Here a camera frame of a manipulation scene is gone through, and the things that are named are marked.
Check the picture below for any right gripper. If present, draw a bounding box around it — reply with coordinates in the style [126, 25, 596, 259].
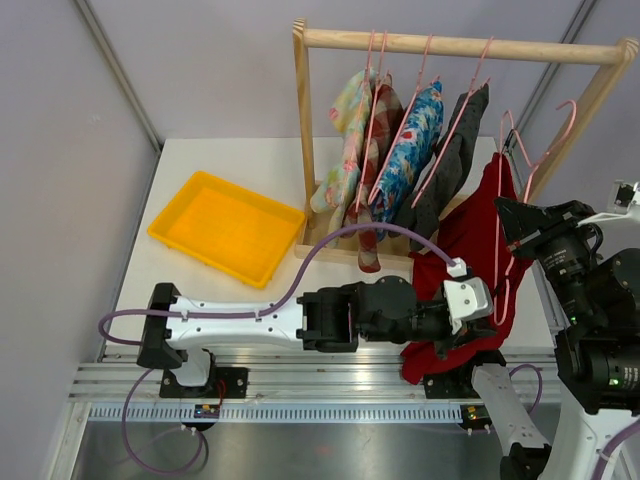
[496, 195, 604, 324]

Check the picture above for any pink hanger of red skirt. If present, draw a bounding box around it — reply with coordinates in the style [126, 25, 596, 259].
[492, 99, 578, 326]

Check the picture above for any red skirt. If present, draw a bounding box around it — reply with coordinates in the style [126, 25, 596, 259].
[401, 153, 532, 384]

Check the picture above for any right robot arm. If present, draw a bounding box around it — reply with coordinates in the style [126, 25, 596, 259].
[453, 197, 639, 479]

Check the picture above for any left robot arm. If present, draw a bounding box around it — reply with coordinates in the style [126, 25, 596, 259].
[137, 276, 497, 397]

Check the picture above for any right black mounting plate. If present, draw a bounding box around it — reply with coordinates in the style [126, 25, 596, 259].
[423, 366, 479, 399]

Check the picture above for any black mounting plate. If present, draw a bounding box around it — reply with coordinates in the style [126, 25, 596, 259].
[159, 366, 249, 400]
[423, 366, 479, 399]

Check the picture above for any dark grey dotted garment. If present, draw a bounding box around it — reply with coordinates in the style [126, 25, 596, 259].
[393, 83, 490, 238]

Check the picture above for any blue floral garment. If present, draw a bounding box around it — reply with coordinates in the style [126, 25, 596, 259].
[371, 80, 444, 223]

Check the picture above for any wooden clothes rack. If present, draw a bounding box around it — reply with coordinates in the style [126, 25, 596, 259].
[291, 18, 640, 281]

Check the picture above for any red plaid garment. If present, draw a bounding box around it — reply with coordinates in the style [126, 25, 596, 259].
[343, 73, 404, 273]

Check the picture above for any pastel floral garment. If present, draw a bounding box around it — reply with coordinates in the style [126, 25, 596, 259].
[310, 70, 376, 234]

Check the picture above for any yellow plastic tray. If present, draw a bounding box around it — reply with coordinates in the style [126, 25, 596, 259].
[147, 171, 305, 289]

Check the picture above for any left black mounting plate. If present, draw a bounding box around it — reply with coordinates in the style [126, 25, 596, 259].
[159, 366, 249, 400]

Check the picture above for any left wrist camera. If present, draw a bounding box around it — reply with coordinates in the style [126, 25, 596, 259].
[442, 257, 494, 334]

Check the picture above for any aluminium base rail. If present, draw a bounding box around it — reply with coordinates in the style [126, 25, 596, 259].
[68, 344, 566, 424]

